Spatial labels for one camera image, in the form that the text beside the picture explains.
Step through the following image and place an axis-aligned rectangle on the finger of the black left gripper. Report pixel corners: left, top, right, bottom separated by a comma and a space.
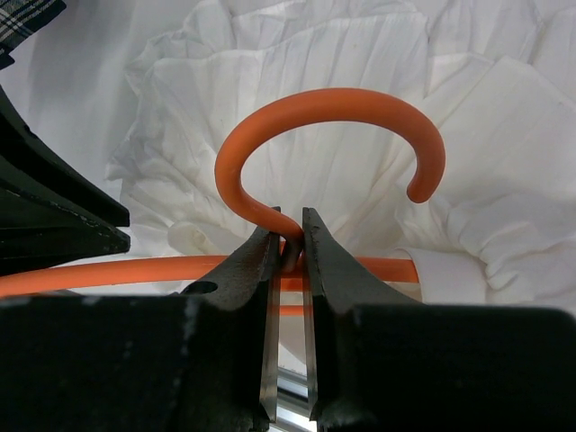
1, 94, 131, 275

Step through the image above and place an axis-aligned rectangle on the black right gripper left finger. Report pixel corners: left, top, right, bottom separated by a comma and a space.
1, 228, 279, 431

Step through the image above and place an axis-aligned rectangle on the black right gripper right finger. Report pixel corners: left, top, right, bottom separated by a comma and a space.
302, 208, 575, 431

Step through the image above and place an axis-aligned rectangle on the orange plastic hanger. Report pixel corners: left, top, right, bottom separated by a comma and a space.
0, 87, 447, 316

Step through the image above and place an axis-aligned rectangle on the white pleated skirt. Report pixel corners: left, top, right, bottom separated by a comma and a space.
108, 1, 575, 311

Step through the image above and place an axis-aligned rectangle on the navy plaid skirt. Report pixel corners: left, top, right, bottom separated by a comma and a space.
0, 0, 67, 69

